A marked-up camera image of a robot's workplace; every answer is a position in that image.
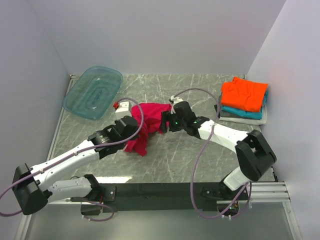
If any white folded t-shirt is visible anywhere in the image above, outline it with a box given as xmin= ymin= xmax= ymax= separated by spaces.
xmin=219 ymin=106 xmax=268 ymax=126

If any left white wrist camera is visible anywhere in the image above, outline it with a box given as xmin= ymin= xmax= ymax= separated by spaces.
xmin=113 ymin=101 xmax=132 ymax=120

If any magenta t-shirt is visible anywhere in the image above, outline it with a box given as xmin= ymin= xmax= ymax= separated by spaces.
xmin=124 ymin=102 xmax=172 ymax=157

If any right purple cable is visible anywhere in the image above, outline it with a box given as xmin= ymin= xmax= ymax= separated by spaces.
xmin=172 ymin=87 xmax=252 ymax=221

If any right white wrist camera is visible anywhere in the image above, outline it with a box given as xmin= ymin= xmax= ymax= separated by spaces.
xmin=169 ymin=95 xmax=184 ymax=107

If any teal plastic bin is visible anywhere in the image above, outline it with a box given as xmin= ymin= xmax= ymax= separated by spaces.
xmin=62 ymin=66 xmax=123 ymax=120

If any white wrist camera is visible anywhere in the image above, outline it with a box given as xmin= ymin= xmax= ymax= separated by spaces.
xmin=113 ymin=101 xmax=132 ymax=120
xmin=169 ymin=95 xmax=184 ymax=107

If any aluminium rail frame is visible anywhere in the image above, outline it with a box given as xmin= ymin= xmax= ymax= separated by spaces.
xmin=16 ymin=74 xmax=301 ymax=240

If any teal folded t-shirt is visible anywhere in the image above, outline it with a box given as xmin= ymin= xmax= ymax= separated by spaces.
xmin=221 ymin=90 xmax=268 ymax=120

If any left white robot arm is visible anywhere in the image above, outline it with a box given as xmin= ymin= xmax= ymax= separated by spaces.
xmin=11 ymin=116 xmax=143 ymax=215

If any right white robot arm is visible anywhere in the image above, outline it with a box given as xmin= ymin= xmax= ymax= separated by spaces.
xmin=160 ymin=97 xmax=277 ymax=200

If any grey folded t-shirt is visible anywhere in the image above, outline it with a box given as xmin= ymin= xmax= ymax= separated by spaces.
xmin=214 ymin=95 xmax=241 ymax=119

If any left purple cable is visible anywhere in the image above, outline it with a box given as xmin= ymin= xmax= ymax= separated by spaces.
xmin=0 ymin=97 xmax=145 ymax=223

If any orange folded t-shirt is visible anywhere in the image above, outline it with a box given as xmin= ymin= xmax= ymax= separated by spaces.
xmin=221 ymin=77 xmax=269 ymax=113

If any purple cable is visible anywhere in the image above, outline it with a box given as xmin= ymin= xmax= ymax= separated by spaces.
xmin=172 ymin=87 xmax=252 ymax=221
xmin=0 ymin=97 xmax=145 ymax=223

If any black base beam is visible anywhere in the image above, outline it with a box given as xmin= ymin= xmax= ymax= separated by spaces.
xmin=87 ymin=182 xmax=240 ymax=212

